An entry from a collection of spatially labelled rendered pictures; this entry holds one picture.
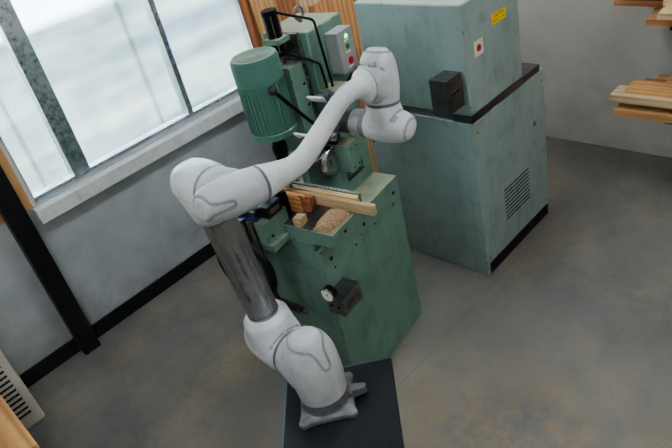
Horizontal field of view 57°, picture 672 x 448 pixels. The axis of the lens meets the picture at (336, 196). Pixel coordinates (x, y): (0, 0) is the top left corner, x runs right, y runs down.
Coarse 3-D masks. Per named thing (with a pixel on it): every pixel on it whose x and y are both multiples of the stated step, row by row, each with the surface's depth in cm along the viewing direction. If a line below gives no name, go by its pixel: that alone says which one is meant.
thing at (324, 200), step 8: (304, 192) 244; (320, 200) 239; (328, 200) 236; (336, 200) 234; (344, 200) 232; (352, 200) 231; (344, 208) 234; (352, 208) 231; (360, 208) 228; (368, 208) 226
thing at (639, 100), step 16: (624, 0) 309; (640, 0) 304; (656, 0) 299; (656, 16) 292; (640, 80) 331; (656, 80) 331; (624, 96) 324; (640, 96) 320; (656, 96) 317; (624, 112) 327; (640, 112) 321; (656, 112) 317
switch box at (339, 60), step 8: (328, 32) 231; (336, 32) 229; (344, 32) 231; (328, 40) 231; (336, 40) 229; (352, 40) 236; (328, 48) 233; (336, 48) 231; (344, 48) 232; (352, 48) 237; (336, 56) 233; (344, 56) 233; (336, 64) 235; (344, 64) 234; (336, 72) 237; (344, 72) 235
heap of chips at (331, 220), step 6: (330, 210) 229; (336, 210) 229; (342, 210) 229; (324, 216) 227; (330, 216) 226; (336, 216) 226; (342, 216) 227; (348, 216) 230; (318, 222) 226; (324, 222) 225; (330, 222) 224; (336, 222) 225; (342, 222) 227; (318, 228) 226; (324, 228) 224; (330, 228) 223; (336, 228) 224
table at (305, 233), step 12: (288, 216) 239; (312, 216) 235; (360, 216) 235; (288, 228) 234; (300, 228) 230; (312, 228) 228; (348, 228) 229; (276, 240) 232; (288, 240) 235; (300, 240) 234; (312, 240) 229; (324, 240) 225; (336, 240) 224
